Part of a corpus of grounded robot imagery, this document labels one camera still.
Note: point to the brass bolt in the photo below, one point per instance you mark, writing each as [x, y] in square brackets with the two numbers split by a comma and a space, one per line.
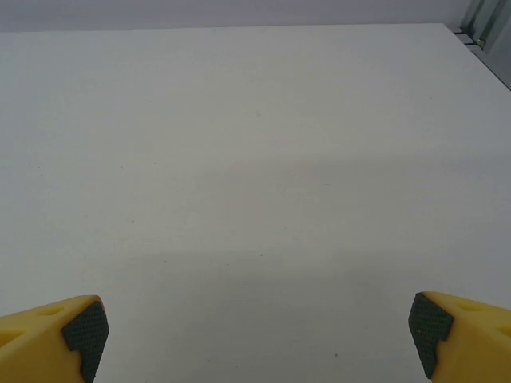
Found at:
[481, 41]

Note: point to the aluminium frame rail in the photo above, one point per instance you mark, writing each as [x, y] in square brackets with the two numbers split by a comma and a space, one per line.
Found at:
[493, 24]

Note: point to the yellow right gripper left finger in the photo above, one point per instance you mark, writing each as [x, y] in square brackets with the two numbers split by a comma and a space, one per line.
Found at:
[36, 347]

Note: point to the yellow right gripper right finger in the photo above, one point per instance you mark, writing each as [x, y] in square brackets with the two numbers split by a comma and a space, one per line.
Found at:
[479, 347]

